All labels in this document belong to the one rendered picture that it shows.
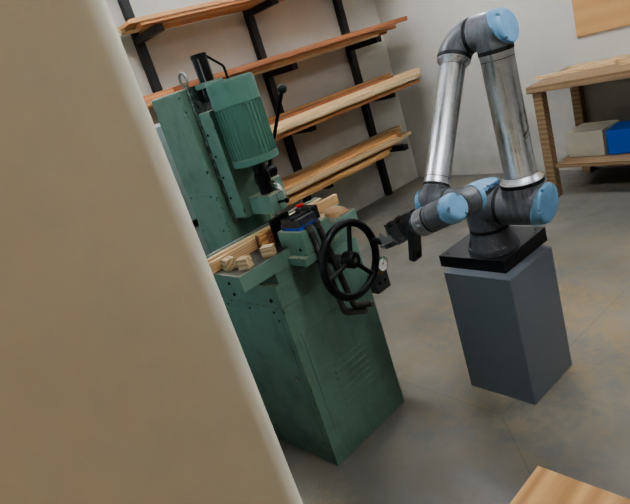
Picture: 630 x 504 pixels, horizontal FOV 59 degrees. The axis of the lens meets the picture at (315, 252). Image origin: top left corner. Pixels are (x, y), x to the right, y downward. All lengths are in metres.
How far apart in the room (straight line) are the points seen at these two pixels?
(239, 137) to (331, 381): 0.98
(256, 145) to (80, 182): 1.81
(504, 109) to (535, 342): 0.90
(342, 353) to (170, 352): 1.99
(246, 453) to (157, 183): 0.13
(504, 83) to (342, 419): 1.37
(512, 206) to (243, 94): 1.02
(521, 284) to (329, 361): 0.77
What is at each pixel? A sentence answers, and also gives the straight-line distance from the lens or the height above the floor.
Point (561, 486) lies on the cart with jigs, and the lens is 1.35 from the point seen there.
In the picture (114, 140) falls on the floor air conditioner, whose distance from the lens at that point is 0.22.
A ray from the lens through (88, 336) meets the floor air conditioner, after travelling 0.22.
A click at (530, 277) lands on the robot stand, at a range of 2.24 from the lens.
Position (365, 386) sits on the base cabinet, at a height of 0.21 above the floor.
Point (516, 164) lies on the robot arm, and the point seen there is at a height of 0.95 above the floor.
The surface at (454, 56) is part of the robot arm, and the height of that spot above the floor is 1.35.
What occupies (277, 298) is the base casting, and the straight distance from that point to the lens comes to 1.97.
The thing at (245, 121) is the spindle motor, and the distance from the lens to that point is 2.01.
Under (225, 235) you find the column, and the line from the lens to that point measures 2.28.
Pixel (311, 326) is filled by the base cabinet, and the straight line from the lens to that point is 2.08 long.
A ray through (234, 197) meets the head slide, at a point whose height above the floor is 1.09.
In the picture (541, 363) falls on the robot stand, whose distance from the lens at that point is 2.40.
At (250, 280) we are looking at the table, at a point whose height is 0.87.
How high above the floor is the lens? 1.48
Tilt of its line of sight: 18 degrees down
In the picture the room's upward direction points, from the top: 18 degrees counter-clockwise
